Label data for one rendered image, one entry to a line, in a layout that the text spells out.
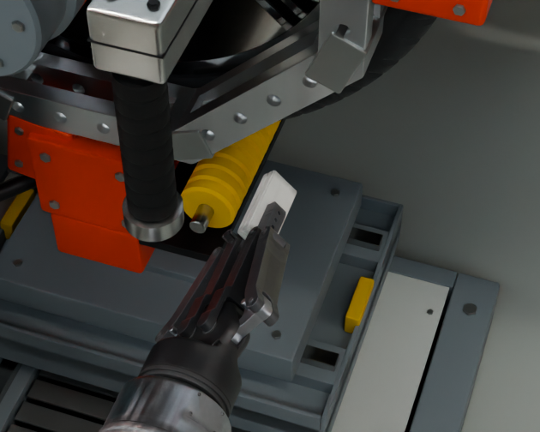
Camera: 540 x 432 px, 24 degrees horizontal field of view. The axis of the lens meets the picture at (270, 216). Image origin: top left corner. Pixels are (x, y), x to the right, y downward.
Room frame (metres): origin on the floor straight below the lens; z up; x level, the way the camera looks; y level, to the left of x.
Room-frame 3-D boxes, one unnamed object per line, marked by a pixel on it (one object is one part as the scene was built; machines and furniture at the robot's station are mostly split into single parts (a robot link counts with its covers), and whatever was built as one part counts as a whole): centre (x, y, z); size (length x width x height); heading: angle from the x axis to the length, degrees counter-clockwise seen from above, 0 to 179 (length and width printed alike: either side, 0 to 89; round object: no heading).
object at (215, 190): (0.93, 0.02, 0.51); 0.29 x 0.06 x 0.06; 161
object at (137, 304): (1.03, 0.11, 0.32); 0.40 x 0.30 x 0.28; 71
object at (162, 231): (0.59, 0.08, 0.83); 0.04 x 0.04 x 0.16
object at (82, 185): (0.91, 0.16, 0.48); 0.16 x 0.12 x 0.17; 161
